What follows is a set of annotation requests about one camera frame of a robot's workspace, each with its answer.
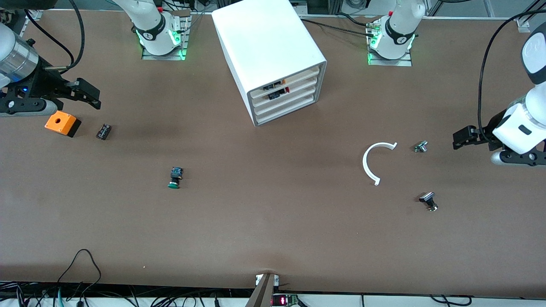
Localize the green push button switch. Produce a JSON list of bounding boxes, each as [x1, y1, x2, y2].
[[168, 167, 184, 189]]

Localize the deep white cabinet drawer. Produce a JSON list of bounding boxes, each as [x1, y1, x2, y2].
[[254, 96, 318, 125]]

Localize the orange button box black base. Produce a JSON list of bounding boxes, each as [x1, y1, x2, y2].
[[44, 111, 81, 138]]

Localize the shallow white cabinet drawer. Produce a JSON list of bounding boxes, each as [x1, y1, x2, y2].
[[249, 65, 321, 93], [250, 76, 320, 103], [253, 87, 319, 113]]

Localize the white drawer cabinet housing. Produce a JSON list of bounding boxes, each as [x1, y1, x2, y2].
[[212, 0, 328, 127]]

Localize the white curved plastic arc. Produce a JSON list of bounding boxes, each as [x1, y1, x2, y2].
[[363, 142, 398, 186]]

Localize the circuit board red display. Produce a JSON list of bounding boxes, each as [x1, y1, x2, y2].
[[272, 293, 300, 307]]

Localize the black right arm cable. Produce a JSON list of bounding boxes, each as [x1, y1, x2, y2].
[[25, 0, 85, 72]]

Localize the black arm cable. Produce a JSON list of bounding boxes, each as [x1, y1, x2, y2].
[[25, 0, 85, 72], [478, 9, 546, 133]]

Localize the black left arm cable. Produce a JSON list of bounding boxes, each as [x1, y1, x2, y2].
[[478, 9, 546, 133]]

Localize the black silver key switch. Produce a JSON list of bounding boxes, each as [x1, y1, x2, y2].
[[419, 192, 439, 212]]

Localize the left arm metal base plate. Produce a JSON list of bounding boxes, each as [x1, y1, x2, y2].
[[368, 19, 413, 67]]

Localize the thin black looped cable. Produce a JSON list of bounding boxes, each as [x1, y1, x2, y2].
[[55, 249, 102, 295]]

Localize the black cables behind cabinet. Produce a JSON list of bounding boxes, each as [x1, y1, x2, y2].
[[299, 12, 378, 38]]

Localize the grey camera stand bar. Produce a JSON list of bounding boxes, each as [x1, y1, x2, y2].
[[245, 273, 279, 307]]

